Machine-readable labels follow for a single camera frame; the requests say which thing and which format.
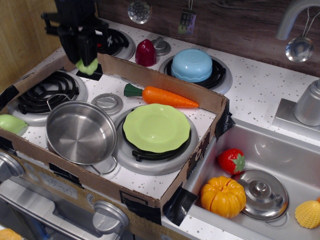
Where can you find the brown cardboard fence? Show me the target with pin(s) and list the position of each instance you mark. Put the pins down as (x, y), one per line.
(175, 202)

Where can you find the light green plastic plate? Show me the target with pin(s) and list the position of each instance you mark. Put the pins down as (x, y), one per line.
(156, 127)

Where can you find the silver stove knob left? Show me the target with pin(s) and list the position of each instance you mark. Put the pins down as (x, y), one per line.
(9, 167)

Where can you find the silver stove knob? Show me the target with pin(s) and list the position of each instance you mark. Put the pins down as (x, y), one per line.
(109, 219)
(9, 167)

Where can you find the light green toy pear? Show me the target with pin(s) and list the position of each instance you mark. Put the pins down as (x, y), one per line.
(11, 123)

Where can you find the black front right burner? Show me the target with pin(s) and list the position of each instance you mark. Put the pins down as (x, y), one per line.
(160, 150)

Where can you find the black rear right burner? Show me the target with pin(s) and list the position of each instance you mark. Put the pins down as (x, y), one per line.
(216, 78)

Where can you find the hanging silver skimmer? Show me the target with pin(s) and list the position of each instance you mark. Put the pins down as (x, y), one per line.
(139, 11)

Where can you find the stainless steel pot lid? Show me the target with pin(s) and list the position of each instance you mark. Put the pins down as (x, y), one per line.
(267, 199)

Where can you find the silver stove knob front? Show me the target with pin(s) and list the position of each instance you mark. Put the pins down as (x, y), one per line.
(109, 219)

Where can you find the silver stovetop knob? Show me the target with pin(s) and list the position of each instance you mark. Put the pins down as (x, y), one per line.
(161, 46)
(110, 103)

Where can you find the black burner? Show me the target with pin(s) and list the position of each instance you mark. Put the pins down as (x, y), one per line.
(216, 78)
(160, 150)
(114, 43)
(49, 93)

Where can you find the light blue plastic bowl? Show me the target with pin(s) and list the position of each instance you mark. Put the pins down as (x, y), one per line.
(192, 65)

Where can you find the yellow toy corn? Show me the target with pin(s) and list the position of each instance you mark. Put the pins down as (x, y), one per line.
(307, 214)

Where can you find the red toy strawberry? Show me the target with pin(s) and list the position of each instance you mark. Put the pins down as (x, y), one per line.
(231, 161)

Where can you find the silver toy faucet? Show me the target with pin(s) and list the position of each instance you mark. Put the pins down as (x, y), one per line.
(301, 117)

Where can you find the silver toy sink basin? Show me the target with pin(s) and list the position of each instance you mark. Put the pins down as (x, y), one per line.
(280, 173)

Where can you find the hanging purple spatula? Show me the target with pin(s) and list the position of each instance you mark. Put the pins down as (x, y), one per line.
(187, 20)

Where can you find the yellow toy bottom left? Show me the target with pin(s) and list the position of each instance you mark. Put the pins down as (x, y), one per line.
(8, 234)

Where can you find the dark red toy beet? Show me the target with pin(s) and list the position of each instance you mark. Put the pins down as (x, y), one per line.
(145, 53)

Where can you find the orange toy pumpkin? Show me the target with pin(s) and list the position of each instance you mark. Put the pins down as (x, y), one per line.
(223, 196)

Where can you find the silver stovetop knob centre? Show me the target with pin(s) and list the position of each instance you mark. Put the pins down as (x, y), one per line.
(110, 103)

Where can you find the black front left burner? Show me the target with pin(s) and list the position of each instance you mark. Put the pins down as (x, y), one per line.
(49, 93)

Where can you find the silver stovetop knob rear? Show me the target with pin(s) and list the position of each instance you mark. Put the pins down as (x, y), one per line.
(161, 46)

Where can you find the orange toy carrot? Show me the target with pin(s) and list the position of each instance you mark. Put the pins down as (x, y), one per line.
(154, 95)

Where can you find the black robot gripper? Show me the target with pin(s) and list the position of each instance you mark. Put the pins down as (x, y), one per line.
(76, 18)

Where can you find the black rear left burner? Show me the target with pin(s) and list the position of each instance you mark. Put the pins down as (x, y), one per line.
(114, 43)

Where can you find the hanging silver ladle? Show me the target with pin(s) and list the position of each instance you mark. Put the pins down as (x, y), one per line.
(301, 48)

